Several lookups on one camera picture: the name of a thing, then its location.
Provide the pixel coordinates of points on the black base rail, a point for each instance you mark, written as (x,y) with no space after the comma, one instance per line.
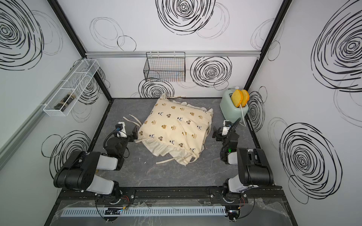
(202,194)

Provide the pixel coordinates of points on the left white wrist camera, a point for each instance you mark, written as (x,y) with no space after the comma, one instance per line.
(120,129)

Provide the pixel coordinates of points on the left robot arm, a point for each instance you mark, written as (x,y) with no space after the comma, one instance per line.
(79,170)

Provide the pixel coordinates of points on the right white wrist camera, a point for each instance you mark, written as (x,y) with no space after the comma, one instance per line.
(226,127)

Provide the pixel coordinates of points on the yellow toast slice front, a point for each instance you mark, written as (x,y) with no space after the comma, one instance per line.
(237,98)

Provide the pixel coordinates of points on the grey slotted cable duct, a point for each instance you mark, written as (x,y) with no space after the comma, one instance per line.
(143,211)

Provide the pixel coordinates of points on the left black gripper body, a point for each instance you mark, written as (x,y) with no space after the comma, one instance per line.
(128,139)

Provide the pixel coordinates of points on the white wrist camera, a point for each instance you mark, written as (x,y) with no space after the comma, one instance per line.
(120,129)
(226,127)

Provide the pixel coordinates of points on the mint green toaster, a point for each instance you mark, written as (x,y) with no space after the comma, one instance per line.
(230,112)

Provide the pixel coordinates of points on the orange toast slice back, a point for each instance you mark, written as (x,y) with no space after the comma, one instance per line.
(245,100)

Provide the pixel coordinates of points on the black wire wall basket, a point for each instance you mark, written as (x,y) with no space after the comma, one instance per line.
(165,66)

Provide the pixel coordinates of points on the cream animal print pillow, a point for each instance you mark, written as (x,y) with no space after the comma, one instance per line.
(175,128)

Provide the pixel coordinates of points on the dark object in white shelf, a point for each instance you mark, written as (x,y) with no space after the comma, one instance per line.
(65,102)

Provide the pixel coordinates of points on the white wire wall shelf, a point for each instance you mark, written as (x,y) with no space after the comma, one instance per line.
(81,83)

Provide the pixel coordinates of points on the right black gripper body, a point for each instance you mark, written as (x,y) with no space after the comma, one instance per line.
(220,137)

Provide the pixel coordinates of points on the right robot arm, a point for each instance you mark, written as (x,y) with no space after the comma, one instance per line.
(253,167)

